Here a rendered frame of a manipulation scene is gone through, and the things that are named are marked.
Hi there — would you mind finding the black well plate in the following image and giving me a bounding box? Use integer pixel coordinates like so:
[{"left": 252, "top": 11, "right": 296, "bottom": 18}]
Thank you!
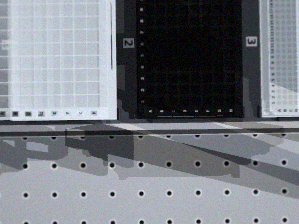
[{"left": 136, "top": 0, "right": 243, "bottom": 119}]

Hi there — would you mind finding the grey flat base plate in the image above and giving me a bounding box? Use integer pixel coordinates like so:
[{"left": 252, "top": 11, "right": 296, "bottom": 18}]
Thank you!
[{"left": 0, "top": 134, "right": 299, "bottom": 224}]

